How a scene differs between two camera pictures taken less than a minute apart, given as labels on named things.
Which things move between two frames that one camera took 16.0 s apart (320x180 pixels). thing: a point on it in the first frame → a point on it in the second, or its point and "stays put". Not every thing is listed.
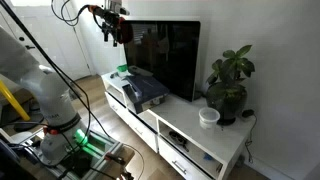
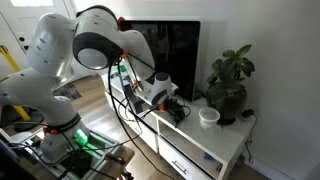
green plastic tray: [122, 68] stays put
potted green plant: [227, 93] stays put
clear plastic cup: [208, 117] stays put
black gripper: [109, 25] → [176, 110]
